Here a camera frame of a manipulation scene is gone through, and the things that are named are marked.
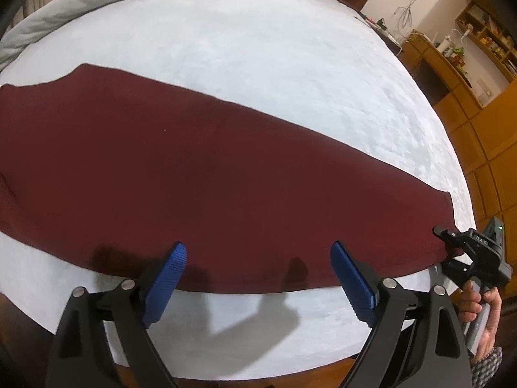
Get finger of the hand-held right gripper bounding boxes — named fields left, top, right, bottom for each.
left=433, top=226, right=469, bottom=251
left=441, top=258, right=475, bottom=292

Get bed with light blue sheet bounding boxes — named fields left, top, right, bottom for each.
left=0, top=0, right=477, bottom=381

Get person's right forearm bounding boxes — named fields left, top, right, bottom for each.
left=469, top=345, right=504, bottom=388

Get dark nightstand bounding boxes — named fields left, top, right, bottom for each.
left=355, top=10, right=405, bottom=55

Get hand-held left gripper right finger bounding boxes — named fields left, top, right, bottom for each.
left=330, top=241, right=473, bottom=388

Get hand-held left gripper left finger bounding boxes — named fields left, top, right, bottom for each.
left=45, top=242, right=187, bottom=388

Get wooden cabinet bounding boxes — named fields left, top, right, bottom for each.
left=434, top=60, right=517, bottom=231

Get white wall cables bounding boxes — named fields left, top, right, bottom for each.
left=394, top=0, right=445, bottom=35

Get maroon pants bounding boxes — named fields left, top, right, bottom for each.
left=0, top=63, right=457, bottom=294

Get wooden wall shelf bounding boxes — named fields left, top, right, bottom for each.
left=454, top=2, right=517, bottom=85

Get person's right hand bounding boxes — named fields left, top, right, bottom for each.
left=456, top=281, right=503, bottom=362

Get wooden desk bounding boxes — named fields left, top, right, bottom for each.
left=402, top=34, right=485, bottom=120

